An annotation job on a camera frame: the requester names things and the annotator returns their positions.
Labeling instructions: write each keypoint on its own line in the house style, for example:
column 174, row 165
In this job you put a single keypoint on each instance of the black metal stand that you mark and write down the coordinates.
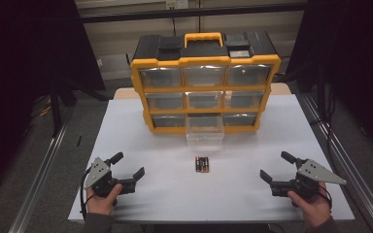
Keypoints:
column 55, row 106

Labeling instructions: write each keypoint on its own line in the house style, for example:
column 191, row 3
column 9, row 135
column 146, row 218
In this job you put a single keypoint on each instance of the person's right hand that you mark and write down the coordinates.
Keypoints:
column 315, row 208

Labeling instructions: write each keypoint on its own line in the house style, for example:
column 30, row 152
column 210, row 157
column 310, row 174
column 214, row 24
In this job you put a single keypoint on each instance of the yellow black organizer cabinet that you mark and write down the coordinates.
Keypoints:
column 204, row 60

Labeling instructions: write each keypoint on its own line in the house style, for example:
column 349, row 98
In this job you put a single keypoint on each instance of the black horizontal bar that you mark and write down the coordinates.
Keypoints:
column 191, row 13

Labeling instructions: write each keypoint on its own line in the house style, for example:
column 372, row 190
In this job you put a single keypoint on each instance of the aluminium floor rail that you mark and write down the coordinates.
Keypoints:
column 346, row 161
column 39, row 181

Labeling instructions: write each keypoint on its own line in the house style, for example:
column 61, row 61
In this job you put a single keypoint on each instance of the white wall outlet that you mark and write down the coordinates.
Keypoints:
column 177, row 4

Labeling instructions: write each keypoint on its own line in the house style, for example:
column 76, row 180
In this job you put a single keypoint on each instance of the clear plastic drawer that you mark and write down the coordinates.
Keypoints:
column 204, row 139

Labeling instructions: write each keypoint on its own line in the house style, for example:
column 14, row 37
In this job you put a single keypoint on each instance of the grid of clear organizer drawers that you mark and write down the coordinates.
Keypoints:
column 160, row 77

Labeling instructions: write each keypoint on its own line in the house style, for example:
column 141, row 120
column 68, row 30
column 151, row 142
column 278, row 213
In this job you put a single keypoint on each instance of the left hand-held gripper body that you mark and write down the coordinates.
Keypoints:
column 98, row 171

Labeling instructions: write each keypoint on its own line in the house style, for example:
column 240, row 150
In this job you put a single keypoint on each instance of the person's left hand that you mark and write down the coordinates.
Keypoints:
column 100, row 204

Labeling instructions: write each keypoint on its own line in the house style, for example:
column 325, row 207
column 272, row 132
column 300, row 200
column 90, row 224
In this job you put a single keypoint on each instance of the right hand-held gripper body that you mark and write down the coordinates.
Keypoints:
column 311, row 173

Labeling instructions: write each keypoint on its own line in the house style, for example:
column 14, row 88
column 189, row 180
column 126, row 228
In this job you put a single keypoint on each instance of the black curtain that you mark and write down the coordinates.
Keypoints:
column 29, row 64
column 353, row 64

